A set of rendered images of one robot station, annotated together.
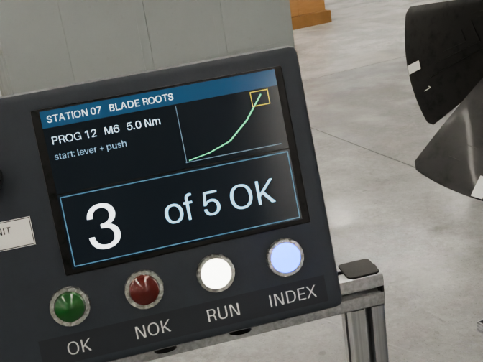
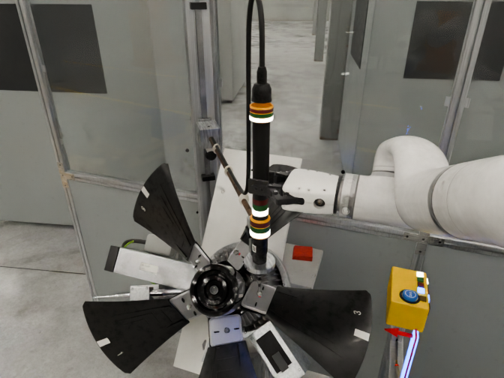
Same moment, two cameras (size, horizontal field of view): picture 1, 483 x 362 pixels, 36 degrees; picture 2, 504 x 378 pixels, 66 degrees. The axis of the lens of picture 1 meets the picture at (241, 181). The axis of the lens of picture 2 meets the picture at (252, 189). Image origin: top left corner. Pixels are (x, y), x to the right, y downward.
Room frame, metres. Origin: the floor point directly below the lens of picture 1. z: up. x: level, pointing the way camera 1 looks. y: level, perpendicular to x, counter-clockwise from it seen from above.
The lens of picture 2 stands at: (0.68, 0.07, 1.85)
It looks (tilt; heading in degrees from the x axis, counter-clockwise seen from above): 28 degrees down; 299
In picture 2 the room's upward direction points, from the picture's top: straight up
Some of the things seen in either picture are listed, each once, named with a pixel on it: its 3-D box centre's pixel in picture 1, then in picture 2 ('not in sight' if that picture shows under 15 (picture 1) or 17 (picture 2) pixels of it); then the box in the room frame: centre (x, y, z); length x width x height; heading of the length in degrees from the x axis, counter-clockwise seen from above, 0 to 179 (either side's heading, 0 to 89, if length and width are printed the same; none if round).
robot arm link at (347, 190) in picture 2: not in sight; (347, 196); (0.83, -0.58, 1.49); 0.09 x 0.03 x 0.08; 100
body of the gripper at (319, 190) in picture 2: not in sight; (314, 190); (0.89, -0.57, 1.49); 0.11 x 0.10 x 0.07; 10
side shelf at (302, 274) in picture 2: not in sight; (273, 261); (1.20, -1.07, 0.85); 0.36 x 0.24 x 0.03; 10
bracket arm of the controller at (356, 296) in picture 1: (242, 312); not in sight; (0.53, 0.02, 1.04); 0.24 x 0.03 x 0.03; 100
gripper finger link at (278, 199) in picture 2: not in sight; (292, 196); (0.92, -0.52, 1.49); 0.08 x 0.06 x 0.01; 70
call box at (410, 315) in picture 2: not in sight; (406, 299); (0.69, -0.90, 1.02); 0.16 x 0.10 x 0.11; 100
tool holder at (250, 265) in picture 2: not in sight; (258, 244); (1.00, -0.55, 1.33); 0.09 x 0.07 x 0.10; 135
